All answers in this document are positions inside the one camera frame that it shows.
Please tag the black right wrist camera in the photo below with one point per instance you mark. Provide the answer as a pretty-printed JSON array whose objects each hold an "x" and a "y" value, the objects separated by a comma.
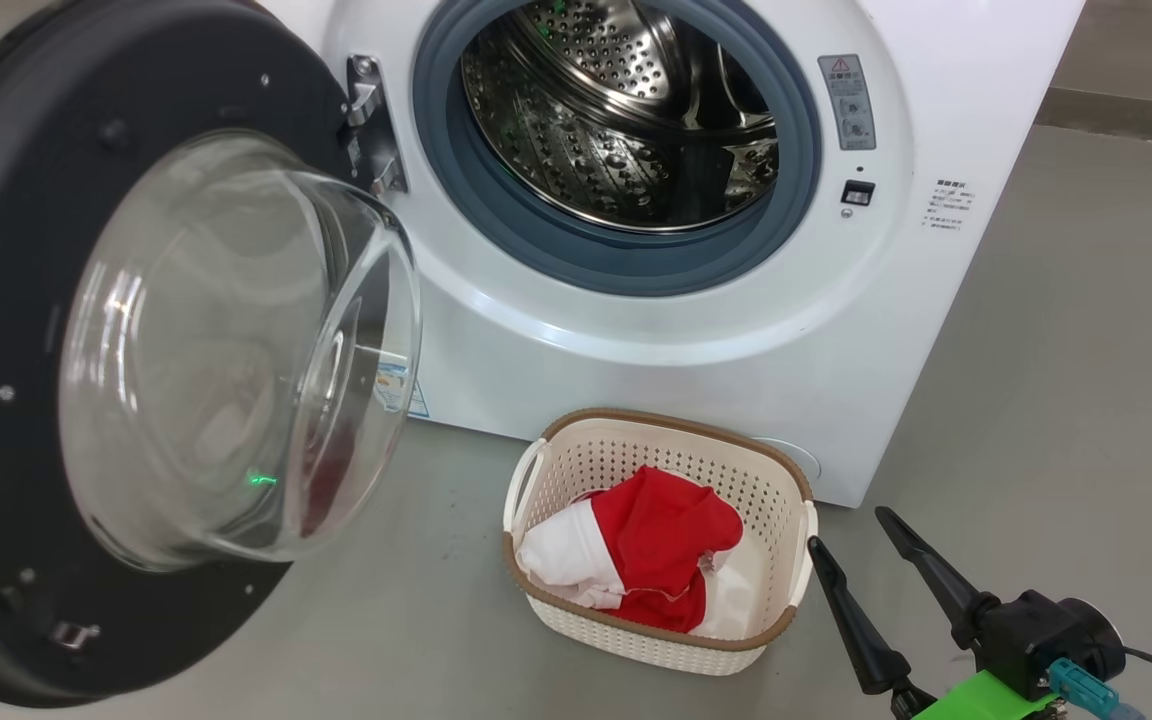
[{"x": 1026, "y": 630}]

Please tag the blue energy label sticker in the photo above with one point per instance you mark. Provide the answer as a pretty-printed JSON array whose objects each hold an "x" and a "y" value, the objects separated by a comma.
[{"x": 406, "y": 395}]

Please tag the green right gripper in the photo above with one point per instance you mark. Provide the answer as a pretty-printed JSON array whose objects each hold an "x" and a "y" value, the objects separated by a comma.
[{"x": 986, "y": 700}]

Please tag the grey rubber door gasket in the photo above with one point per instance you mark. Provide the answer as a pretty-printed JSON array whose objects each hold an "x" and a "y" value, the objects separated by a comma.
[{"x": 536, "y": 235}]

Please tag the grey warning label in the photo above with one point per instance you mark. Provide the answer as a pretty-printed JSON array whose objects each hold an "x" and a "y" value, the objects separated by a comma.
[{"x": 848, "y": 105}]

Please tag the red and white garment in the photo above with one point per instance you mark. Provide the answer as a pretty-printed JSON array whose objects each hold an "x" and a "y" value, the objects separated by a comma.
[{"x": 656, "y": 540}]

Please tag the metal door hinge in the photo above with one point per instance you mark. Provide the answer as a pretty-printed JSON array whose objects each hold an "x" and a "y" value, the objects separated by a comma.
[{"x": 373, "y": 130}]

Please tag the cream laundry basket brown rim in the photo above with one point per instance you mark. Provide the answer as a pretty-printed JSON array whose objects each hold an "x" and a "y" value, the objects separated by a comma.
[{"x": 636, "y": 450}]

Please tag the white washing machine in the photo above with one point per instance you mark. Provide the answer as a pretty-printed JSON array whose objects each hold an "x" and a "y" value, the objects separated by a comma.
[{"x": 696, "y": 330}]

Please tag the round white filter cover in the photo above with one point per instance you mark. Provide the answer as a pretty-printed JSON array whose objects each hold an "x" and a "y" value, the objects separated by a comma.
[{"x": 801, "y": 455}]

